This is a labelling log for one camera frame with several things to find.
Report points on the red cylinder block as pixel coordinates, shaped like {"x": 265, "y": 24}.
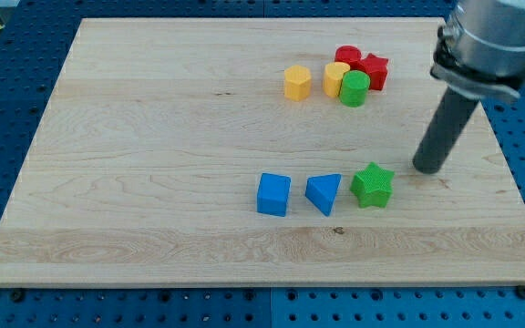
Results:
{"x": 350, "y": 55}

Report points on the red star block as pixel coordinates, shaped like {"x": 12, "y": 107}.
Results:
{"x": 376, "y": 68}

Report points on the green cylinder block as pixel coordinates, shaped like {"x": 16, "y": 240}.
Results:
{"x": 354, "y": 88}

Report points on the green star block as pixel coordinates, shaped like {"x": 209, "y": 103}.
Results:
{"x": 372, "y": 186}

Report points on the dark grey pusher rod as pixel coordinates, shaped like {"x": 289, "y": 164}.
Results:
{"x": 451, "y": 117}

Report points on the yellow heart block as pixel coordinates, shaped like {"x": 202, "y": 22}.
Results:
{"x": 333, "y": 77}

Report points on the blue triangle block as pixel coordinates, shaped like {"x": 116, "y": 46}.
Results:
{"x": 322, "y": 191}

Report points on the yellow hexagon block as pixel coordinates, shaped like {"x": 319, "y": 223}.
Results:
{"x": 297, "y": 82}

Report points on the light wooden board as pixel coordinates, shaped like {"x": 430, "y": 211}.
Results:
{"x": 145, "y": 166}

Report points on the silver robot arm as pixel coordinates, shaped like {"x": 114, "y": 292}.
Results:
{"x": 481, "y": 49}

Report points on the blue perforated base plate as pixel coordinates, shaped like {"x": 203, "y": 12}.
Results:
{"x": 33, "y": 46}

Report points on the blue cube block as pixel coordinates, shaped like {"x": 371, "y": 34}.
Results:
{"x": 273, "y": 194}

